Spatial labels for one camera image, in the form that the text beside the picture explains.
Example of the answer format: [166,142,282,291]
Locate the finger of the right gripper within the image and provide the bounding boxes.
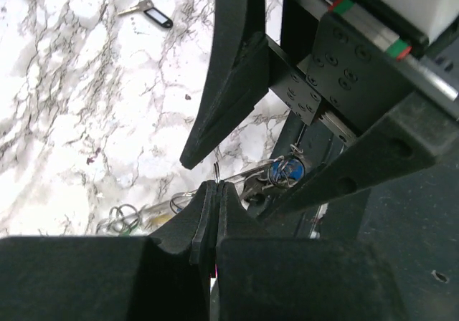
[180,0,269,169]

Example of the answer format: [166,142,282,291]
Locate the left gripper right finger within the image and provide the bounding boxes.
[216,183,408,320]

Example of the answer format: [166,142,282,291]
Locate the yellow key tag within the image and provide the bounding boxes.
[147,214,171,228]

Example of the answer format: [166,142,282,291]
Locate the green key tag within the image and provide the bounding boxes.
[119,229,137,236]

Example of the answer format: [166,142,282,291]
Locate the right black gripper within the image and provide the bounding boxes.
[257,0,458,224]

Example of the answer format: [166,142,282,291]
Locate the blue key tag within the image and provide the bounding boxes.
[268,158,305,188]

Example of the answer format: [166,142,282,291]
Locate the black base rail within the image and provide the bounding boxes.
[264,112,369,240]

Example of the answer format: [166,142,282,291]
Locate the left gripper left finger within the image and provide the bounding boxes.
[1,181,217,320]

